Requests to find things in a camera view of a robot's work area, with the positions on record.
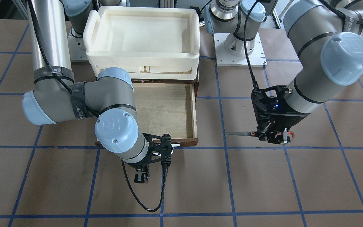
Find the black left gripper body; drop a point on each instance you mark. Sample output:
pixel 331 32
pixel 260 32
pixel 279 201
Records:
pixel 295 119

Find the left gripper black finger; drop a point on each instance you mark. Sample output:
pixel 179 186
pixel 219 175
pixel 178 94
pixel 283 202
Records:
pixel 263 132
pixel 285 137

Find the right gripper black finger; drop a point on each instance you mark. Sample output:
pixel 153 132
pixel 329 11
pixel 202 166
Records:
pixel 138 177
pixel 145 177

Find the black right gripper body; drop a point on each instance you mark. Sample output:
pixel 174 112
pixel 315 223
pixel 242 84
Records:
pixel 136 166

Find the grey orange scissors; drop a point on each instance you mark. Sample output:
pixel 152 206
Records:
pixel 256 133

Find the wooden drawer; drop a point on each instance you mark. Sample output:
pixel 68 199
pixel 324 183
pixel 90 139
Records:
pixel 158 109

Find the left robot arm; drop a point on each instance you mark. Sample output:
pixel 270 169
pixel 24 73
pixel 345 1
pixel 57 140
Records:
pixel 327 36

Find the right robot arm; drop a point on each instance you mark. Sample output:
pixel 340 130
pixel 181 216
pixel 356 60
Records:
pixel 58 98

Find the white plastic tray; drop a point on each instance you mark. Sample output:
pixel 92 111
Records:
pixel 148 43

